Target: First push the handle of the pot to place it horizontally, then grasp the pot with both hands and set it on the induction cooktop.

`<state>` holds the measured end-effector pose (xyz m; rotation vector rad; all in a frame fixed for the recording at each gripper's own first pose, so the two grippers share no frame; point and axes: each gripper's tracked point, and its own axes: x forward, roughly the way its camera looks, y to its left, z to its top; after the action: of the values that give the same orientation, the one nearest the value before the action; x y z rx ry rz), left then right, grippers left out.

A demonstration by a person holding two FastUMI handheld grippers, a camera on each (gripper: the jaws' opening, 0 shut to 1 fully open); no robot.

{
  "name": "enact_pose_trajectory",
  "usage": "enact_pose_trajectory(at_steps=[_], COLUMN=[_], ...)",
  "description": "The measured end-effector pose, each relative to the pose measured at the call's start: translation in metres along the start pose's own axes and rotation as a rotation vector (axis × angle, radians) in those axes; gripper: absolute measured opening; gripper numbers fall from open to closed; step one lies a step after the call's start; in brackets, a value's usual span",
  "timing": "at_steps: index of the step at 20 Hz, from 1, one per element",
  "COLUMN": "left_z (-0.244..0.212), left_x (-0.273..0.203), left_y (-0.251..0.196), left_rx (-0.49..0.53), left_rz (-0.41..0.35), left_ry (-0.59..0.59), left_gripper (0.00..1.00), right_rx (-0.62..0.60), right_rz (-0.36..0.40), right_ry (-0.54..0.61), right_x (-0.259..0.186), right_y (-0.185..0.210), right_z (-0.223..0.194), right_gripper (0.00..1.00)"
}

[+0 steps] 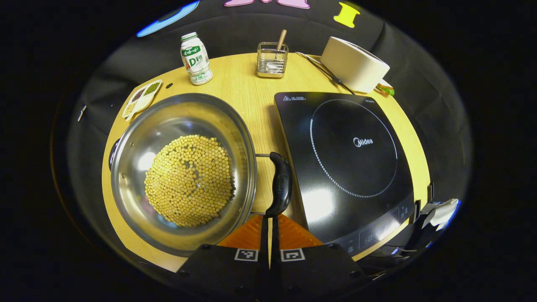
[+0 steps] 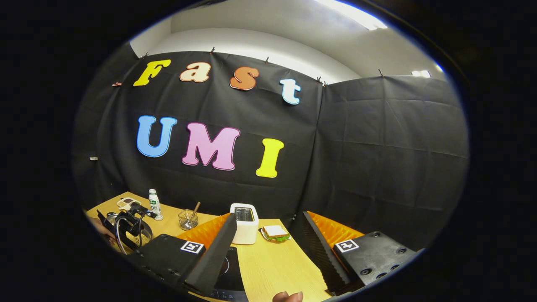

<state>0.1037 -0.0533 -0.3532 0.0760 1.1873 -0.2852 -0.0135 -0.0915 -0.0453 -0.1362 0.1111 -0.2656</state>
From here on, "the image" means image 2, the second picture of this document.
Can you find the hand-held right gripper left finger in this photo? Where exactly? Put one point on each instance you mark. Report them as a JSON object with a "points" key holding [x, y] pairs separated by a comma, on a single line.
{"points": [[214, 260]]}

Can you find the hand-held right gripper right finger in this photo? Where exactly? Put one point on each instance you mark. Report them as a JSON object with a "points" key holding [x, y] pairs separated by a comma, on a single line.
{"points": [[325, 260]]}

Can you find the black induction cooktop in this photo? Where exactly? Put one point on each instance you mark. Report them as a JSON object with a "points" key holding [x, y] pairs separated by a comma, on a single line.
{"points": [[233, 272]]}

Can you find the white toaster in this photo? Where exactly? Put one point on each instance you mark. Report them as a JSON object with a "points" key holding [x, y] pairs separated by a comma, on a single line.
{"points": [[243, 228]]}

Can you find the small clear utensil holder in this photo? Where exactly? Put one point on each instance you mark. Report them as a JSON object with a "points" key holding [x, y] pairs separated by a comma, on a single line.
{"points": [[187, 221]]}

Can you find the wooden spoon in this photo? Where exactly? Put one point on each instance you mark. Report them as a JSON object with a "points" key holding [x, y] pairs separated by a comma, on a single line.
{"points": [[195, 208]]}

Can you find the sandwich on white plate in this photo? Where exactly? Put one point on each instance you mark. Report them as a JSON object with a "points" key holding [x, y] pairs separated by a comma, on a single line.
{"points": [[275, 233]]}

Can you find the white drink bottle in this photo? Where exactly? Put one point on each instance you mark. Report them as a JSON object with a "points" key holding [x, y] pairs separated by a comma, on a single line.
{"points": [[155, 206]]}

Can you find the white divided bean plate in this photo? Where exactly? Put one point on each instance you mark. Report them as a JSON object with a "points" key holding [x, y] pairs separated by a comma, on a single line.
{"points": [[128, 204]]}

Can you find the black backdrop cloth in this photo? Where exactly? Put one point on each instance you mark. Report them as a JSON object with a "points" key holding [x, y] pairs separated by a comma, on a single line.
{"points": [[377, 147]]}

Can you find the small ceiling light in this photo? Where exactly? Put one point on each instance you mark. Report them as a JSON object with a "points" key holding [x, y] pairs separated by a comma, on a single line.
{"points": [[420, 74]]}

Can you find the long ceiling light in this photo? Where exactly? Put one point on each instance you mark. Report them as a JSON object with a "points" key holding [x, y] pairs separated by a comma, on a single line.
{"points": [[356, 14]]}

